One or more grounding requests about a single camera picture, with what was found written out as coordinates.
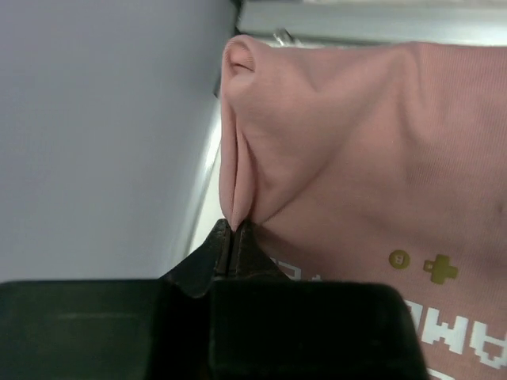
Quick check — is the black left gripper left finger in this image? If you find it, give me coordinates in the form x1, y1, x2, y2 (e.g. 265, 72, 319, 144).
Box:
1, 220, 231, 379

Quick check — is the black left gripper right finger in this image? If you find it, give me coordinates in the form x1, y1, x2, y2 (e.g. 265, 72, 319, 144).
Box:
209, 222, 429, 379

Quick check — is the pink t shirt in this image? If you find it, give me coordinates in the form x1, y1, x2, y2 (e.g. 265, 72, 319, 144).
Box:
219, 36, 506, 379

